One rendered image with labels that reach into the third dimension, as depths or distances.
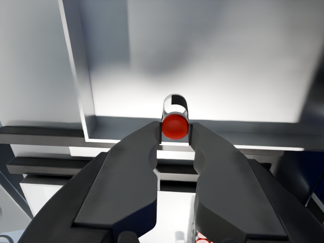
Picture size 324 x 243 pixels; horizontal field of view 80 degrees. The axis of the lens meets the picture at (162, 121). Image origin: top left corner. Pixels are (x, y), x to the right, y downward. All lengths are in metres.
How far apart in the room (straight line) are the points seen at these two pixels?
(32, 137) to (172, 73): 0.21
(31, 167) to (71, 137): 0.09
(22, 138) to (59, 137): 0.05
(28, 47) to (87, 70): 0.07
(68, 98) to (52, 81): 0.03
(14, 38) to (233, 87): 0.27
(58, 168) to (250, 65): 0.30
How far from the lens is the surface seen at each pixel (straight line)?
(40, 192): 0.41
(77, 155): 0.33
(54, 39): 0.28
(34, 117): 0.33
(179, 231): 0.43
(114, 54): 0.25
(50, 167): 0.34
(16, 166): 0.37
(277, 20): 0.26
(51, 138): 0.31
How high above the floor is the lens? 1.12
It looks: 62 degrees down
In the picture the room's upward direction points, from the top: 174 degrees counter-clockwise
